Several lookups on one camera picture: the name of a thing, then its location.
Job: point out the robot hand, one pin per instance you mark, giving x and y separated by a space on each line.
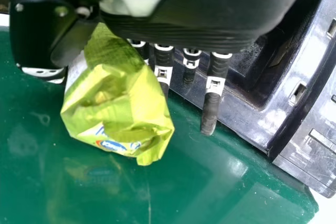
199 16

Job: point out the black oven with glass door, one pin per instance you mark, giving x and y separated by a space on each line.
283 98

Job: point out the yellow-green biscuit packet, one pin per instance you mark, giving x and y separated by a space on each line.
118 103

